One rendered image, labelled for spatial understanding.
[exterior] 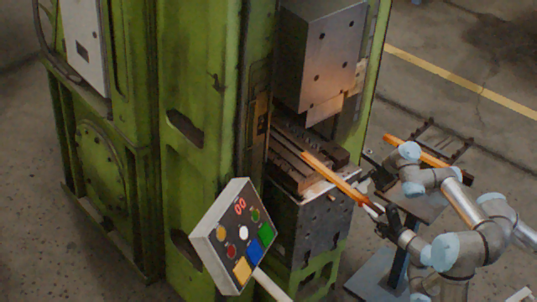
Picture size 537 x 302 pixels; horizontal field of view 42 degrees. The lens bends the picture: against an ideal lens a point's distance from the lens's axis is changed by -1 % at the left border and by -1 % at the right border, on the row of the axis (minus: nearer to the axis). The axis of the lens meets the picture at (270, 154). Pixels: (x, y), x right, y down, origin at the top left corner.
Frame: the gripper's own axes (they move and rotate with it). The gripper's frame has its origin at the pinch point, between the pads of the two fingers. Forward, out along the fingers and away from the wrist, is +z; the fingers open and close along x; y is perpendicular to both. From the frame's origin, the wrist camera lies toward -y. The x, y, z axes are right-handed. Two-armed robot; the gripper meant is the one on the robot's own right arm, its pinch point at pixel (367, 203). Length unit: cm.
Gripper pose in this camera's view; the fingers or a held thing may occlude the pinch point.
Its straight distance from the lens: 286.9
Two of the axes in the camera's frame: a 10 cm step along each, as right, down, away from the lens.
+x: 7.6, -4.0, 5.2
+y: -0.6, 7.5, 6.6
